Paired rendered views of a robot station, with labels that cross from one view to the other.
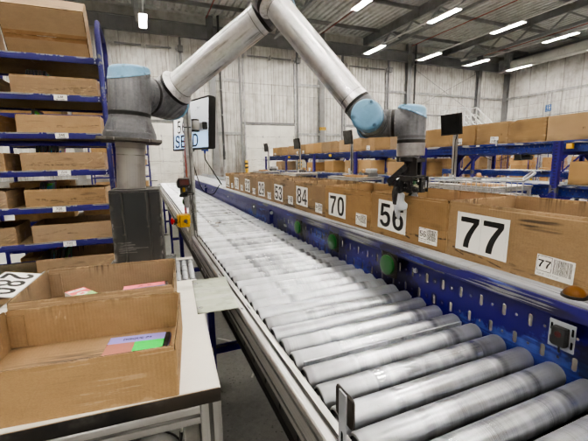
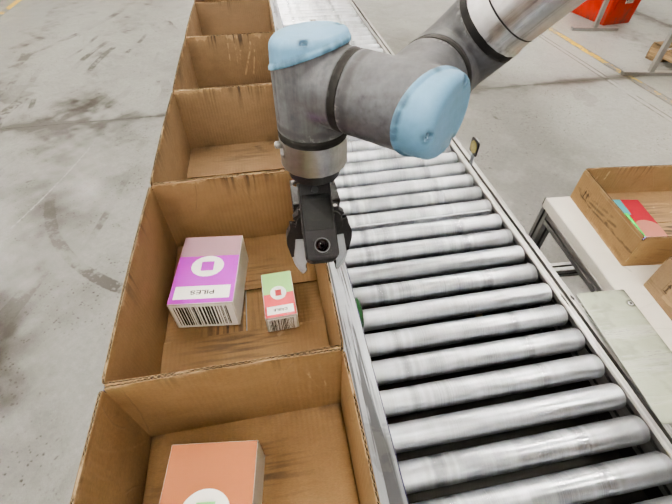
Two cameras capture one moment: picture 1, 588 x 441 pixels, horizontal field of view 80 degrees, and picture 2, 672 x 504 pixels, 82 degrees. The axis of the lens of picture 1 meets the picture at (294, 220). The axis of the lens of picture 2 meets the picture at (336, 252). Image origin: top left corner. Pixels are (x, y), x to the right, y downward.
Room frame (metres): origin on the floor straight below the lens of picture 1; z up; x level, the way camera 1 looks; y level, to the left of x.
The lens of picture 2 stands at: (1.64, -0.27, 1.49)
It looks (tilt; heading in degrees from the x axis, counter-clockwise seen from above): 47 degrees down; 193
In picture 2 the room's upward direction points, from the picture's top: straight up
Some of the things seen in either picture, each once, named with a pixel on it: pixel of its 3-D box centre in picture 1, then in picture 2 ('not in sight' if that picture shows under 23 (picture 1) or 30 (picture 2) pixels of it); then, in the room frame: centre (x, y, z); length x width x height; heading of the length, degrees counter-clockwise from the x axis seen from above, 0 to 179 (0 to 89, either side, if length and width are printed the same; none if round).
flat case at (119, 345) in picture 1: (132, 358); (630, 223); (0.69, 0.35, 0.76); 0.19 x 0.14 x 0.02; 13
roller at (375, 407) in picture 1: (442, 385); (397, 190); (0.64, -0.29, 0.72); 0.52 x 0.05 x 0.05; 113
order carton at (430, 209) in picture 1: (435, 215); (238, 284); (1.27, -0.52, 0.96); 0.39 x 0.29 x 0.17; 23
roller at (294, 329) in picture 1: (353, 319); (432, 266); (0.94, -0.17, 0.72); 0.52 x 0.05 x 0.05; 113
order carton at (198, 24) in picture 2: not in sight; (235, 41); (0.19, -0.97, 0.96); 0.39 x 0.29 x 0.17; 22
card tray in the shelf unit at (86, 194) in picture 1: (73, 194); not in sight; (2.13, 1.34, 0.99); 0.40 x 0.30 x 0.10; 109
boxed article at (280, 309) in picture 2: not in sight; (279, 301); (1.25, -0.46, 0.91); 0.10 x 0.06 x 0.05; 24
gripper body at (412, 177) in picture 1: (411, 175); (315, 193); (1.19, -0.40, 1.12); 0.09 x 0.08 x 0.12; 23
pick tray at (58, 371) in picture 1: (82, 348); (671, 211); (0.67, 0.44, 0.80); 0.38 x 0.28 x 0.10; 106
